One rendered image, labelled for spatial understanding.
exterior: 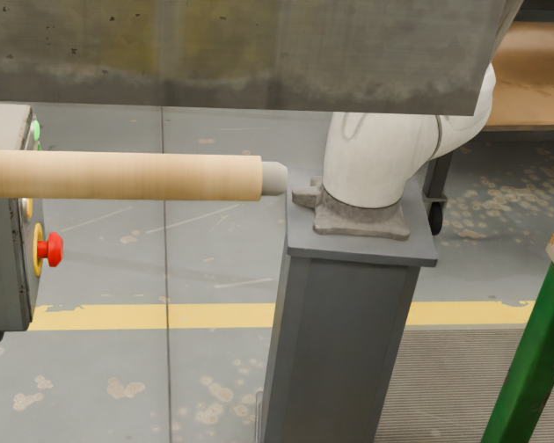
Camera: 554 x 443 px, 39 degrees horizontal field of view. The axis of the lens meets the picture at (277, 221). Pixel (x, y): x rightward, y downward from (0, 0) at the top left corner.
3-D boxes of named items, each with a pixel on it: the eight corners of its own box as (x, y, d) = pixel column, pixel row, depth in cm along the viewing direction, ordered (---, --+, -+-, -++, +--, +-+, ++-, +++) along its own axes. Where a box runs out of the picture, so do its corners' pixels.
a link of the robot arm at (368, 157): (302, 179, 149) (318, 73, 136) (365, 151, 160) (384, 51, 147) (367, 220, 140) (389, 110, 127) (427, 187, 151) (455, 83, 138)
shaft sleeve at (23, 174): (-15, 181, 50) (-10, 140, 52) (-7, 206, 53) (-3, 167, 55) (263, 185, 53) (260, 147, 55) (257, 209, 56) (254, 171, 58)
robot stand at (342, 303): (256, 395, 204) (286, 166, 163) (360, 403, 205) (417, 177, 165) (253, 486, 181) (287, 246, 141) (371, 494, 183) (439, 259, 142)
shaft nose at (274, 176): (262, 184, 54) (259, 155, 55) (258, 201, 56) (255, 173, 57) (291, 184, 54) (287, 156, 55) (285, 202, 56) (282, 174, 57)
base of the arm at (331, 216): (289, 178, 159) (293, 155, 156) (397, 188, 161) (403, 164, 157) (291, 231, 144) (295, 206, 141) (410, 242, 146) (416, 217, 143)
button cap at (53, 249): (26, 274, 89) (24, 246, 87) (31, 252, 92) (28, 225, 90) (61, 274, 90) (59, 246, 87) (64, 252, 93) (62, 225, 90)
